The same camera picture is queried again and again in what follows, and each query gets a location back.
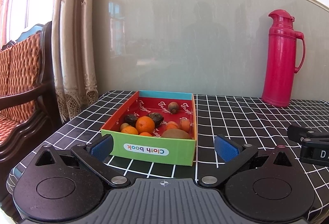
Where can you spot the colourful cardboard box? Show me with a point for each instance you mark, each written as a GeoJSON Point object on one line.
{"type": "Point", "coordinates": [154, 154]}

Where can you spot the small tan fruit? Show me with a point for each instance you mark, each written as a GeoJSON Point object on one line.
{"type": "Point", "coordinates": [124, 126]}

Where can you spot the dark wrinkled passion fruit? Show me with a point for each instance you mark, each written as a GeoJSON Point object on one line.
{"type": "Point", "coordinates": [130, 119]}
{"type": "Point", "coordinates": [156, 118]}

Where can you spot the dark wooden cushioned chair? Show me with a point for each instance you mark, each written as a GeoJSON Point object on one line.
{"type": "Point", "coordinates": [18, 72]}

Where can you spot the pink thermos flask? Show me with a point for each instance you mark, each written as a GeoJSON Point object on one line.
{"type": "Point", "coordinates": [279, 72]}

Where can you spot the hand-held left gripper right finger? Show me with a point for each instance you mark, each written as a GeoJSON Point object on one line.
{"type": "Point", "coordinates": [226, 149]}

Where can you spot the brown kiwi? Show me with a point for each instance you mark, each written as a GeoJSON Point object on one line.
{"type": "Point", "coordinates": [176, 134]}

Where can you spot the brown round fruit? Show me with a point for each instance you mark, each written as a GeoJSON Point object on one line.
{"type": "Point", "coordinates": [173, 107]}

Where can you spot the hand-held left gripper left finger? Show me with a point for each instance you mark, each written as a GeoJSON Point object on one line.
{"type": "Point", "coordinates": [102, 148]}

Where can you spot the beige lace curtain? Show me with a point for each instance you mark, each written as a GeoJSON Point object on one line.
{"type": "Point", "coordinates": [74, 46]}

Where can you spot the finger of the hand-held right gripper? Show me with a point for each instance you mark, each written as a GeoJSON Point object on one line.
{"type": "Point", "coordinates": [298, 134]}

